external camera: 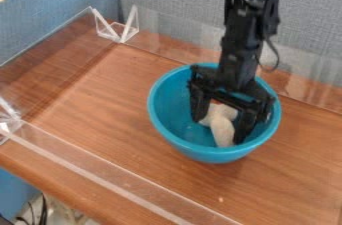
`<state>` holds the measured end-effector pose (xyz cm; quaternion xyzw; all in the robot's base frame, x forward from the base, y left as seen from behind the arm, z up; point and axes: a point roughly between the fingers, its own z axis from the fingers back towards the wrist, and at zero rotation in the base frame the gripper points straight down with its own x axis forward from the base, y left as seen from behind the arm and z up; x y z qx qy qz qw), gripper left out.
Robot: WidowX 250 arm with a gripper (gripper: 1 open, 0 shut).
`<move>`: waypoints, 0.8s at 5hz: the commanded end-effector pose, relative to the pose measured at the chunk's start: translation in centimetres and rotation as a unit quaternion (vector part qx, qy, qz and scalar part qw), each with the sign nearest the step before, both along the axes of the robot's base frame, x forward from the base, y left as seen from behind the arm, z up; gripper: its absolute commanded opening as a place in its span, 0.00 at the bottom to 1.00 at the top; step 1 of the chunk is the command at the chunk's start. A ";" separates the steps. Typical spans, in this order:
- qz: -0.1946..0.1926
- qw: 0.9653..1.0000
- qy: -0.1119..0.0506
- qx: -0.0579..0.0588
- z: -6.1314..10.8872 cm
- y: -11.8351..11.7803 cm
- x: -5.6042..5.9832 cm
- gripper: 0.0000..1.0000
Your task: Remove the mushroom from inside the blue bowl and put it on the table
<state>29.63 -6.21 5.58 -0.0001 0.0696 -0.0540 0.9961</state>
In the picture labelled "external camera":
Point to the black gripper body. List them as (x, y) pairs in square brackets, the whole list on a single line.
[(229, 81)]

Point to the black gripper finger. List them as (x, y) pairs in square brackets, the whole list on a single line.
[(199, 103), (248, 116)]

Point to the toy mushroom brown cap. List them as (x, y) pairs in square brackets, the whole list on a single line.
[(217, 120)]

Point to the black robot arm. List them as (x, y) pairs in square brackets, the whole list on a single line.
[(251, 22)]

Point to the blue plastic bowl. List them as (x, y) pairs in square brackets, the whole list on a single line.
[(188, 137)]

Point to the clear acrylic back barrier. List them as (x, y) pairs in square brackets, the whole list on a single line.
[(305, 77)]

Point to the clear acrylic barrier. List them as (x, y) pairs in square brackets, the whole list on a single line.
[(48, 160), (305, 77), (24, 30)]

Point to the clear acrylic left barrier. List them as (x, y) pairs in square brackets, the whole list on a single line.
[(24, 30)]

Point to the clear acrylic front barrier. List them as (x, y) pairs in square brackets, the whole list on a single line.
[(48, 160)]

